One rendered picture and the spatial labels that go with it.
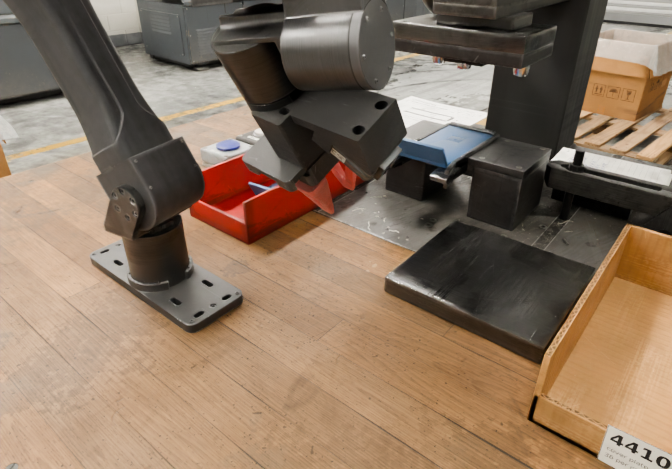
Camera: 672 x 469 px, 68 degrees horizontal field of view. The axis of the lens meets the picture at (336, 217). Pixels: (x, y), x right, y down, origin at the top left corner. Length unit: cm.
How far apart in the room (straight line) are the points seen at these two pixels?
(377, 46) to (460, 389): 29
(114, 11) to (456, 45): 694
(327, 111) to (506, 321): 27
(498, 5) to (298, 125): 31
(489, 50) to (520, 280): 27
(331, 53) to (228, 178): 44
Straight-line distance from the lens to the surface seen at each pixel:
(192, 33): 568
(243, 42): 37
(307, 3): 35
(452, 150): 69
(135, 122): 50
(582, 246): 69
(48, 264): 68
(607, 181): 70
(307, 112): 37
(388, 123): 35
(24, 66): 503
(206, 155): 86
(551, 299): 55
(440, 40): 67
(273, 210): 64
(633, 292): 63
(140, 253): 55
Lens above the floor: 123
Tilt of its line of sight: 29 degrees down
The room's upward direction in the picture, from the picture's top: straight up
